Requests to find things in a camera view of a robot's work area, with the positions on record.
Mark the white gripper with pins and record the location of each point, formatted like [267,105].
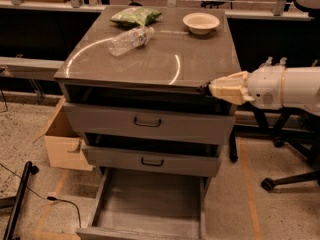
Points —
[265,85]

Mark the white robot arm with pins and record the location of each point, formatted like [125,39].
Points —
[301,89]

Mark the grey drawer cabinet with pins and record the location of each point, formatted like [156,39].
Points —
[162,75]

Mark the top grey drawer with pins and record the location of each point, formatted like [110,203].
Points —
[149,124]

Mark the grey drawer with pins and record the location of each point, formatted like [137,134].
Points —
[149,124]
[137,205]
[152,161]

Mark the middle grey drawer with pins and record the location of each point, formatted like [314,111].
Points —
[152,161]

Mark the bottom grey drawer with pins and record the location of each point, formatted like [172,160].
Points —
[137,205]

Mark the right sanitizer bottle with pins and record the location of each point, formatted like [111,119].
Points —
[283,61]

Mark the white paper bowl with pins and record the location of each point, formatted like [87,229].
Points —
[201,23]

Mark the black office chair base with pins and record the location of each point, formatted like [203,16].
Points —
[294,152]

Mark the clear plastic water bottle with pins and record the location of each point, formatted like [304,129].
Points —
[129,40]

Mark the green chip bag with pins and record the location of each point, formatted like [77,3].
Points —
[136,16]

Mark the cardboard box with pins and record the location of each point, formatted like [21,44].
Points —
[63,145]

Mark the black stand leg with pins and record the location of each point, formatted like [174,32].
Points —
[15,202]

